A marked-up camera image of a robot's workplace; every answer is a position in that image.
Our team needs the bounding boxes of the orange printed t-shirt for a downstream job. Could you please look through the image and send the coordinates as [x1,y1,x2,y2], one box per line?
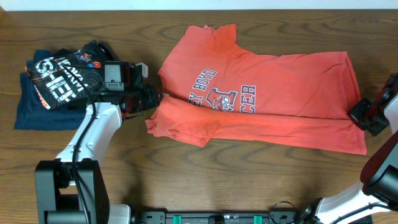
[146,24,367,154]

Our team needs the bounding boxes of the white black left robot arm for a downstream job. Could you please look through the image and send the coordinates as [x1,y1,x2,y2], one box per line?
[35,61,162,224]

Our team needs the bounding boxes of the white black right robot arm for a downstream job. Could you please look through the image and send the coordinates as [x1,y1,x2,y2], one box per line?
[296,73,397,224]

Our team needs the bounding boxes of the black graphic folded t-shirt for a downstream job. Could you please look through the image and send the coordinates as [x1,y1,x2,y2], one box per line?
[26,40,115,110]

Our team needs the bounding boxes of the navy blue folded garment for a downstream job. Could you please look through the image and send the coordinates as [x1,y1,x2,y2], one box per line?
[13,49,123,131]

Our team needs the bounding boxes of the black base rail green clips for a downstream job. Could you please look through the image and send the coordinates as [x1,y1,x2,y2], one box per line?
[108,200,312,224]

